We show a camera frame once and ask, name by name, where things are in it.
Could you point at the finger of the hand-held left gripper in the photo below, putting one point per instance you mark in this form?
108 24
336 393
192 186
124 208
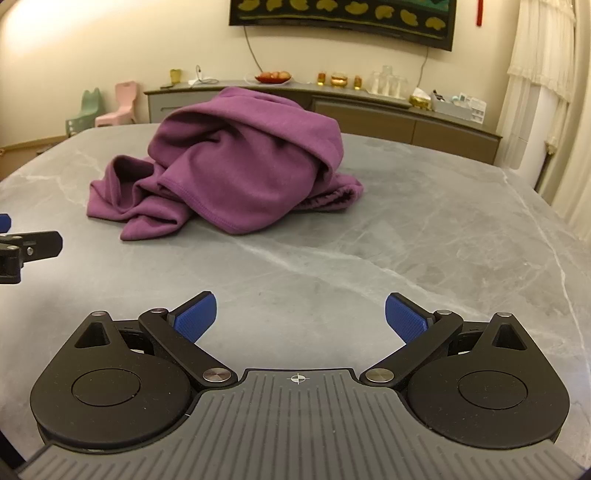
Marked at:
4 223
41 244

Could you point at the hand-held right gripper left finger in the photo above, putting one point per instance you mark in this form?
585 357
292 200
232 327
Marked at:
196 318

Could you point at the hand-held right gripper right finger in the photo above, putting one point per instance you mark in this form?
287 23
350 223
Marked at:
406 318

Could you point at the purple garment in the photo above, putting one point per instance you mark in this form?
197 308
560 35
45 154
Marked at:
240 152

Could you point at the green child chair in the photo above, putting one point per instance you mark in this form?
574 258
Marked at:
85 108

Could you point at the pink child chair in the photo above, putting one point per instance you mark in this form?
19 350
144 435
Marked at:
122 104

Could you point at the long grey brown sideboard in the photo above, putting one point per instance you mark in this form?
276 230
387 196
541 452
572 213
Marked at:
369 120

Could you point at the yellow cup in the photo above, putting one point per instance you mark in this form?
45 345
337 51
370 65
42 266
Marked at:
175 76

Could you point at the grey organiser box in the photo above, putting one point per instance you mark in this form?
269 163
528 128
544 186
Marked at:
457 110

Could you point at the white curtain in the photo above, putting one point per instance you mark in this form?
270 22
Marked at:
577 184

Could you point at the golden tissue box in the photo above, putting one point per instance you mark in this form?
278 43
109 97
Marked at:
420 100

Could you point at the white standing air conditioner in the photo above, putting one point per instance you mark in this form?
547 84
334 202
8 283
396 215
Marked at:
531 138

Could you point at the set of clear glasses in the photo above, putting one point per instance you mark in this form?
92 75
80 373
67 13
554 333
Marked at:
388 83

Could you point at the amber glass jar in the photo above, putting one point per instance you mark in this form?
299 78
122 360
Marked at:
358 82
322 79

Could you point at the golden bowl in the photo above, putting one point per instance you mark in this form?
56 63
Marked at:
339 80

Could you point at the red plate of fruit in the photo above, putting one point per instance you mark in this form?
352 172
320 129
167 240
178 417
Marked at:
273 77

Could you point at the white lace cover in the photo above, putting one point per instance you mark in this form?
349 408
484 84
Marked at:
540 46

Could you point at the red hanging ornament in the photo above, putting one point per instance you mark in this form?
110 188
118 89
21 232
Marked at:
481 11

